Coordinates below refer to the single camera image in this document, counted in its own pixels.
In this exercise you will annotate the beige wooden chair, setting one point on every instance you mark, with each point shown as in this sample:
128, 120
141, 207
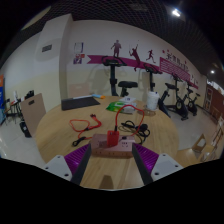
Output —
33, 111

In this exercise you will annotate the small ceiling light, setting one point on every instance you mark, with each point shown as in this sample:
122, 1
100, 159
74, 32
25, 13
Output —
212, 71

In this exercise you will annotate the group of exercise bikes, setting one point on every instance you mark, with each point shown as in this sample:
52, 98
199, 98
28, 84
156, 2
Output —
113, 78

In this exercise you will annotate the white paper cup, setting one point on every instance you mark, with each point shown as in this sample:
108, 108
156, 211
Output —
153, 100

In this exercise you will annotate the red charger block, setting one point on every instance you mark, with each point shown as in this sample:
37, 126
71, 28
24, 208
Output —
112, 138

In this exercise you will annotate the white wipes pack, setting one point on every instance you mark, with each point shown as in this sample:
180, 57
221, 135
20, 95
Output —
127, 99

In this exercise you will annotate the blue and orange small item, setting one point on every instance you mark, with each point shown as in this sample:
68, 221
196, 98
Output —
99, 96

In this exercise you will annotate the dark grey flat pad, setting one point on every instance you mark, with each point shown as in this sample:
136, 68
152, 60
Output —
80, 103

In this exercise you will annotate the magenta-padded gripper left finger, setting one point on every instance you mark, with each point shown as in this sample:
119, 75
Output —
75, 161

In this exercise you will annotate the wall poster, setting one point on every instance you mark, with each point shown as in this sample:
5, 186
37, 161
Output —
78, 53

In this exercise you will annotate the black bag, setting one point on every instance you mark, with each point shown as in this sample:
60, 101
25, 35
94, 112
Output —
25, 129

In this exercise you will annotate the green wet wipes pack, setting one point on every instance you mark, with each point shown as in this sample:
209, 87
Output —
118, 107

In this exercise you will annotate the cluttered side desk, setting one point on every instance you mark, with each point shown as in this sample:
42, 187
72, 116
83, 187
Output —
16, 103

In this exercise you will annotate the brown round coaster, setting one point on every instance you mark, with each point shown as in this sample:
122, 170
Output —
149, 112

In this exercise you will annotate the pink power strip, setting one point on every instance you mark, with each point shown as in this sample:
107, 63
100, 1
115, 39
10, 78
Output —
98, 146

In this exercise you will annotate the brown cabinet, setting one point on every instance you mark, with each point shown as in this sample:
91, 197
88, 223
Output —
213, 100

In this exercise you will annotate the light wooden chair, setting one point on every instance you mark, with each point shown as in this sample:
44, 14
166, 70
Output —
200, 145

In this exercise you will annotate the bright ceiling light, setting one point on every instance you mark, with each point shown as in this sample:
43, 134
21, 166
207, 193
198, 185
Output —
176, 12

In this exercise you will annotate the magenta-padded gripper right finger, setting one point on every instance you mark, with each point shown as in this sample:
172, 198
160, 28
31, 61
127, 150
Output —
148, 161

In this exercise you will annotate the grey wall sign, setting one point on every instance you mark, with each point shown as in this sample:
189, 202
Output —
47, 48

